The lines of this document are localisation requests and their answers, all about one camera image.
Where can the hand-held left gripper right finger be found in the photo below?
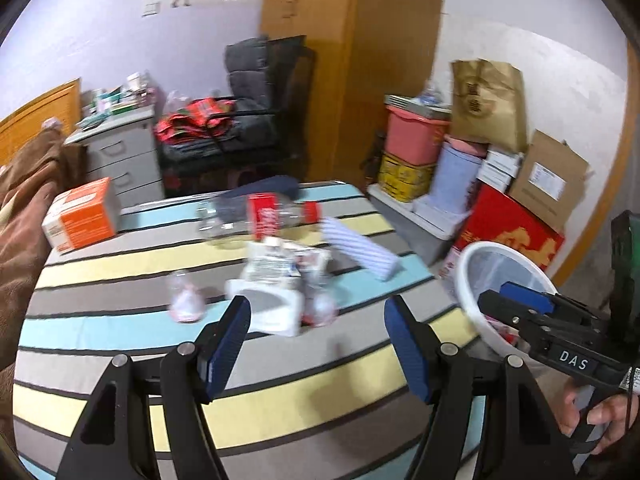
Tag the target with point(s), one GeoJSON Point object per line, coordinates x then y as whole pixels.
{"type": "Point", "coordinates": [407, 350]}

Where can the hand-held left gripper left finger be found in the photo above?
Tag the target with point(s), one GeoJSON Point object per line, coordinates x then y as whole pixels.
{"type": "Point", "coordinates": [227, 345]}

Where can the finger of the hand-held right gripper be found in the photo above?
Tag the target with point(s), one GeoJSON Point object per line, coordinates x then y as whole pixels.
{"type": "Point", "coordinates": [505, 310]}
{"type": "Point", "coordinates": [525, 296]}

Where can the clear plastic bin liner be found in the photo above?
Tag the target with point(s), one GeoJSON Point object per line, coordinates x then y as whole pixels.
{"type": "Point", "coordinates": [505, 265]}

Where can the white trash bin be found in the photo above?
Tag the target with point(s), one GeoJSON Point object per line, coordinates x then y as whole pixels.
{"type": "Point", "coordinates": [467, 285]}

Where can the white paper cup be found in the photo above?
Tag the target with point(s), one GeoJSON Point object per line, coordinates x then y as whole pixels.
{"type": "Point", "coordinates": [280, 310]}

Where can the person's right hand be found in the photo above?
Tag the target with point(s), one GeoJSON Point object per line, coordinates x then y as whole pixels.
{"type": "Point", "coordinates": [610, 410]}

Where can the red gift box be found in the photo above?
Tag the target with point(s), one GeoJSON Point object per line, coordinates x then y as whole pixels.
{"type": "Point", "coordinates": [505, 220]}

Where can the striped tablecloth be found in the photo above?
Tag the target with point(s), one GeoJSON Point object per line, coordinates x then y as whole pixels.
{"type": "Point", "coordinates": [150, 285]}

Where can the crumpled clear plastic packaging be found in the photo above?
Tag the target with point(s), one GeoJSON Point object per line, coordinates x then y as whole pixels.
{"type": "Point", "coordinates": [280, 260]}

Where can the white striped cloth roll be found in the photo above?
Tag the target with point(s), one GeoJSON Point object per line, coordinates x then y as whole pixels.
{"type": "Point", "coordinates": [360, 250]}

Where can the cardboard box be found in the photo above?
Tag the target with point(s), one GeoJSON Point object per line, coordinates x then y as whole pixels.
{"type": "Point", "coordinates": [550, 180]}

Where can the white storage box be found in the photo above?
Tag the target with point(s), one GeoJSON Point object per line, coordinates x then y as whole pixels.
{"type": "Point", "coordinates": [420, 225]}

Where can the stack of small white boxes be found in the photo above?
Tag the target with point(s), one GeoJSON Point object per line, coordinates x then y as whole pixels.
{"type": "Point", "coordinates": [500, 167]}

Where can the clear plastic cola bottle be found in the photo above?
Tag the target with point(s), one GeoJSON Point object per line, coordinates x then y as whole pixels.
{"type": "Point", "coordinates": [260, 215]}

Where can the lavender round tub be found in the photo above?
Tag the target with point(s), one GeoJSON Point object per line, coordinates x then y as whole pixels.
{"type": "Point", "coordinates": [455, 175]}

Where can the yellow patterned box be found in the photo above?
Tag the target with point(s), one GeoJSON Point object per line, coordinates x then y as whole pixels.
{"type": "Point", "coordinates": [405, 177]}

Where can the dark blue pouch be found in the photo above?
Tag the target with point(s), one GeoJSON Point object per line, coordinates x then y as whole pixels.
{"type": "Point", "coordinates": [280, 186]}

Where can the orange and white box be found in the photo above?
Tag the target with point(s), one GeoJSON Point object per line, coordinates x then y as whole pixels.
{"type": "Point", "coordinates": [85, 215]}

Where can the brown paper bag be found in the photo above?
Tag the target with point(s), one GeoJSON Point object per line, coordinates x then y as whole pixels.
{"type": "Point", "coordinates": [487, 105]}

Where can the pink storage bin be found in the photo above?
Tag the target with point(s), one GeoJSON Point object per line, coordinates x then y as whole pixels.
{"type": "Point", "coordinates": [415, 135]}

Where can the grey drawer cabinet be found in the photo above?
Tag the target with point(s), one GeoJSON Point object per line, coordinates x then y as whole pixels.
{"type": "Point", "coordinates": [125, 160]}

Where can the clear plastic bag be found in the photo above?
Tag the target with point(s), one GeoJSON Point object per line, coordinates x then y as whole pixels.
{"type": "Point", "coordinates": [432, 95]}

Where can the black chair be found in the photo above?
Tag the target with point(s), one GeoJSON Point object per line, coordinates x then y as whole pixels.
{"type": "Point", "coordinates": [285, 125]}

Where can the red patterned bag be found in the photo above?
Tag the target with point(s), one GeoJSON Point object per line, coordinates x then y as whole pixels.
{"type": "Point", "coordinates": [190, 120]}

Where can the brown blanket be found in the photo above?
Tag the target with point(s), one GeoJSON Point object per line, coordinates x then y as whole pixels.
{"type": "Point", "coordinates": [25, 200]}

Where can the white plastic bag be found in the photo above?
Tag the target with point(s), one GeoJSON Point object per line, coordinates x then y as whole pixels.
{"type": "Point", "coordinates": [175, 101]}

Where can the clutter of small boxes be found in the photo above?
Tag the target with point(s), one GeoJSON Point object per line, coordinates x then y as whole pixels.
{"type": "Point", "coordinates": [115, 100]}

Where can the wooden headboard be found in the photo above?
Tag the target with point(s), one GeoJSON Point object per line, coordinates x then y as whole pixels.
{"type": "Point", "coordinates": [30, 120]}

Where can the tall wooden wardrobe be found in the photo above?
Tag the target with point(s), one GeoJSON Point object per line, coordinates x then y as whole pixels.
{"type": "Point", "coordinates": [325, 60]}

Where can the white wall switch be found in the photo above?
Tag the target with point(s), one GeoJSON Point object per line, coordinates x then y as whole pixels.
{"type": "Point", "coordinates": [150, 9]}

